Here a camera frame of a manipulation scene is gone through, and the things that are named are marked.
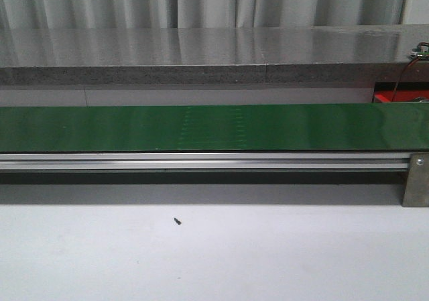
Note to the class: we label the grey curtain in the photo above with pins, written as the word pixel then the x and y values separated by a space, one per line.
pixel 51 14

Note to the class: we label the green conveyor belt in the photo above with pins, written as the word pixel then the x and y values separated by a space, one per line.
pixel 314 127

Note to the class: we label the steel conveyor end bracket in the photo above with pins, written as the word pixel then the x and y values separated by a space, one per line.
pixel 416 191

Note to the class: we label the grey stone counter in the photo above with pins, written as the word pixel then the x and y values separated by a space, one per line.
pixel 358 53

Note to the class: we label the small green circuit board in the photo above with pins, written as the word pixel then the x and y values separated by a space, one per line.
pixel 420 52

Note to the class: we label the aluminium conveyor frame rail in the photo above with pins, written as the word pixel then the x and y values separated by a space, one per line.
pixel 208 161

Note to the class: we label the red plastic tray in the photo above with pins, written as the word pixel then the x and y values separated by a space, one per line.
pixel 386 92

